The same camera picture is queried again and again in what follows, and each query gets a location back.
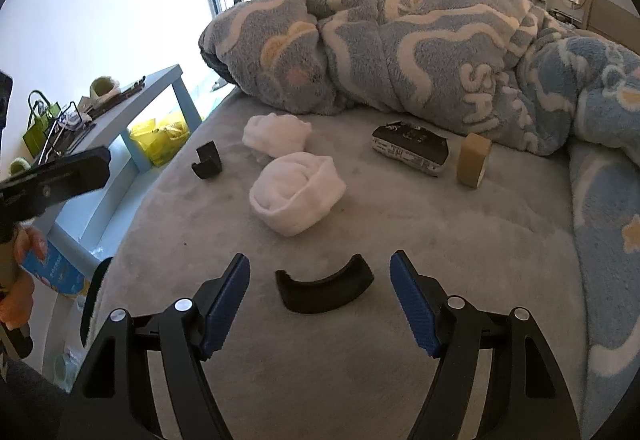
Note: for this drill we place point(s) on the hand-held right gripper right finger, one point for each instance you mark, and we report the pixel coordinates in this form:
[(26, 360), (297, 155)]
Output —
[(415, 307)]

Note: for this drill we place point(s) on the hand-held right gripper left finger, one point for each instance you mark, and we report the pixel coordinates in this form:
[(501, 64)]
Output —
[(227, 305)]

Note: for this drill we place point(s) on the black clip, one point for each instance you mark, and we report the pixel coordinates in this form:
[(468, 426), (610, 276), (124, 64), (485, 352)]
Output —
[(206, 165)]

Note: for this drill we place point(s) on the beige headboard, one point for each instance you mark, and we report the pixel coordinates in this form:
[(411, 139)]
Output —
[(615, 25)]

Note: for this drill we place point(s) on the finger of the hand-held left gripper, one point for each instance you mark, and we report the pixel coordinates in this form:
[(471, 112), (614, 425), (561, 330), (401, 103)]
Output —
[(55, 180)]

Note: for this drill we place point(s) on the black curved plastic piece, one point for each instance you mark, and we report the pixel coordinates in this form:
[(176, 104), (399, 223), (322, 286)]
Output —
[(320, 292)]

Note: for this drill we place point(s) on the rolled white fluffy cloth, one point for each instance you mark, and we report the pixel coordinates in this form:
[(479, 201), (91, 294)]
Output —
[(300, 195)]

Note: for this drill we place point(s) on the light blue low table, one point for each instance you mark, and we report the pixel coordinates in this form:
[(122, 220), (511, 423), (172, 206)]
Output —
[(115, 120)]

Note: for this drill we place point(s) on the grey bed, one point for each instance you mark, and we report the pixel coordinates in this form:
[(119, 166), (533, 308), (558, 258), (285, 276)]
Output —
[(325, 370)]

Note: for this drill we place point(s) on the dark wooden hanger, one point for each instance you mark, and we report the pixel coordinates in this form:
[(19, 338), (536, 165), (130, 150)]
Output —
[(120, 92)]

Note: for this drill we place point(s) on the white green slipper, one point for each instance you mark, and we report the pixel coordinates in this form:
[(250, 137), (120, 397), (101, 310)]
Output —
[(104, 87), (20, 165)]

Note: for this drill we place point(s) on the green tote bag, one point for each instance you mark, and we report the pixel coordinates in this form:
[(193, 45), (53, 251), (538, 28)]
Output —
[(40, 135)]

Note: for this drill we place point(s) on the brown cardboard tape roll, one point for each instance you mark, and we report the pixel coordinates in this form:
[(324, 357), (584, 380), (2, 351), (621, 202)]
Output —
[(474, 160)]

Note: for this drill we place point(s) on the blue patterned fleece blanket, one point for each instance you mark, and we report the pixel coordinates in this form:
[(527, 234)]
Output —
[(425, 55)]

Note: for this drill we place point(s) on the person's left hand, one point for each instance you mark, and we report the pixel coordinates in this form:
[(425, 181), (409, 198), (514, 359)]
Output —
[(22, 300)]

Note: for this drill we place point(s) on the flat white fluffy cloth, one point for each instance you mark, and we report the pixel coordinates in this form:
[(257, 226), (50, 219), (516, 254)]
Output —
[(275, 132)]

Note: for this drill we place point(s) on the black tissue pack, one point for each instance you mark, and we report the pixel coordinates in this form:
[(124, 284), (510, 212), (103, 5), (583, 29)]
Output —
[(410, 147)]

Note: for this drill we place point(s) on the yellow plastic bag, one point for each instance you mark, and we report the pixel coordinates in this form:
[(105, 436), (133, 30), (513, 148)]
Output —
[(160, 140)]

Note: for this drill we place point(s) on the blue printed packet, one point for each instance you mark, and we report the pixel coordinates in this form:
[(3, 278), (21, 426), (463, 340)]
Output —
[(52, 270)]

